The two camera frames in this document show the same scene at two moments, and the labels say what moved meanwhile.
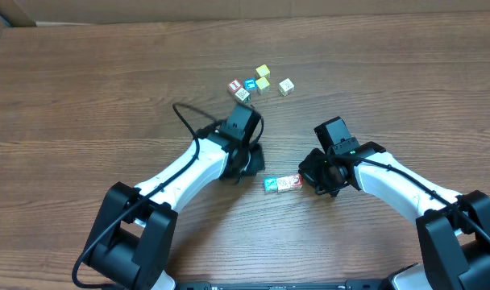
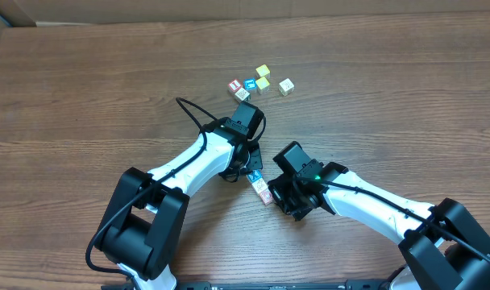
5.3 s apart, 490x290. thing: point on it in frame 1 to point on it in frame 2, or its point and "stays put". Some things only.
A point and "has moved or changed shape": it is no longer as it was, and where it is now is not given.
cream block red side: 300,183 has moved or changed shape
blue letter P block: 284,184 has moved or changed shape
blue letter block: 250,84 stays put
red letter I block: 234,85 stays put
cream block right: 286,87 stays put
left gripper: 254,159 stays put
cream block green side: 242,96 stays put
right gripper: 310,176 to 281,197
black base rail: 351,284 stays put
